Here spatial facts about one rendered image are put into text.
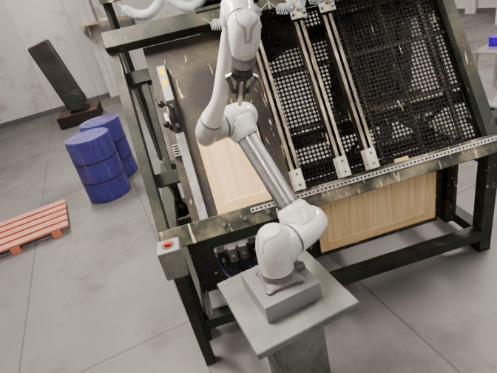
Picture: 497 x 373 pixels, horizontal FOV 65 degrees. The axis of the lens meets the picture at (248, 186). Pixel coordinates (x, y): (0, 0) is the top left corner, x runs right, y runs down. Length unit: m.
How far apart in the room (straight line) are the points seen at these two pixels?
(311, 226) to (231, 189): 0.71
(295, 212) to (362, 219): 1.17
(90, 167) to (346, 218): 3.19
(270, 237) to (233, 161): 0.81
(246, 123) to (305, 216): 0.50
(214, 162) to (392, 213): 1.36
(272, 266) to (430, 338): 1.29
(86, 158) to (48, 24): 6.71
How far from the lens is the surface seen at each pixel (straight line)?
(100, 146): 4.89
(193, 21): 2.52
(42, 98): 11.43
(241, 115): 1.82
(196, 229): 2.28
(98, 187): 5.05
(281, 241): 1.66
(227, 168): 2.33
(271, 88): 2.45
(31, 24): 11.27
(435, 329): 2.75
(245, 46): 1.35
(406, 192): 2.95
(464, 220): 3.33
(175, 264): 2.12
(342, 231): 2.86
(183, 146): 2.34
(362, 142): 2.47
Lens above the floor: 2.07
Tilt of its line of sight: 28 degrees down
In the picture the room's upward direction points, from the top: 13 degrees counter-clockwise
